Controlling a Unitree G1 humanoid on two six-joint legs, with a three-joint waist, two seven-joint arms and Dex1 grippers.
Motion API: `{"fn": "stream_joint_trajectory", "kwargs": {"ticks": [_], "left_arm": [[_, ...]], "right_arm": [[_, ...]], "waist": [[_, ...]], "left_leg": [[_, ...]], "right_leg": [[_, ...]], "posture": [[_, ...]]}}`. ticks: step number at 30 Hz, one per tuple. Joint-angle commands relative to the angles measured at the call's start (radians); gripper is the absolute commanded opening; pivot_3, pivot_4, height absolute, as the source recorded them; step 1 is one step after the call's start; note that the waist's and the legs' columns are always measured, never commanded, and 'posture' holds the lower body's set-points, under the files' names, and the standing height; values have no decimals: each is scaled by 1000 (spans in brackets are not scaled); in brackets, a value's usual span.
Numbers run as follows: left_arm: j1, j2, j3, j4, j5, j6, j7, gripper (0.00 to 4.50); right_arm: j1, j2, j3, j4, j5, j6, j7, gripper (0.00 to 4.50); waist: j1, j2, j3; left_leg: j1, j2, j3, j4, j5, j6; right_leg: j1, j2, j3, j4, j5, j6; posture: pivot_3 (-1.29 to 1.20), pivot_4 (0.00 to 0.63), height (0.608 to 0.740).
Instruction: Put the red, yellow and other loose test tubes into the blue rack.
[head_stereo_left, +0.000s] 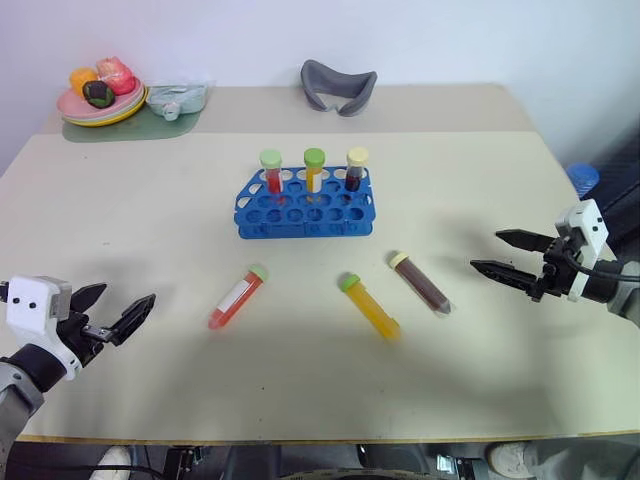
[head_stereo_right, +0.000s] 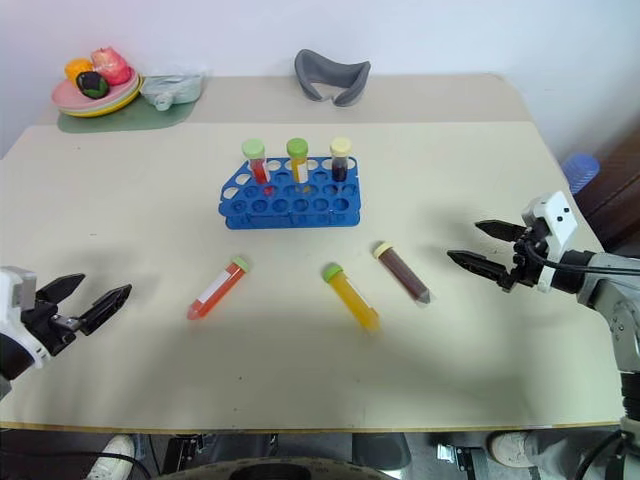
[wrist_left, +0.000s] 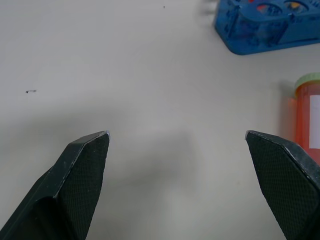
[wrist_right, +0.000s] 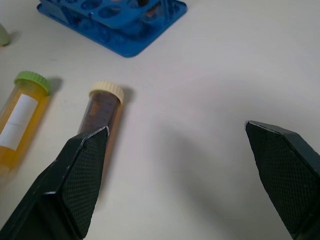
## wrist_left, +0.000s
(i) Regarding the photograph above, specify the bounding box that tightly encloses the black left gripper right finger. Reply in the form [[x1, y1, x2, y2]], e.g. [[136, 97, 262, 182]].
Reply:
[[244, 129, 320, 240]]

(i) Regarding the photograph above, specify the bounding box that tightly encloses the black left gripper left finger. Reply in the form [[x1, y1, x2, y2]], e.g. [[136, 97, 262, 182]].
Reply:
[[0, 130, 111, 240]]

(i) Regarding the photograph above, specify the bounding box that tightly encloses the orange pill bottle green cap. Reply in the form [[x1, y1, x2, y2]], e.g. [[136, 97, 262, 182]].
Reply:
[[287, 72, 320, 165]]

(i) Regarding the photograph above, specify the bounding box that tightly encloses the blue plastic tube rack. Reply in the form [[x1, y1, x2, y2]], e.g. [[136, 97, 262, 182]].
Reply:
[[212, 0, 320, 55]]

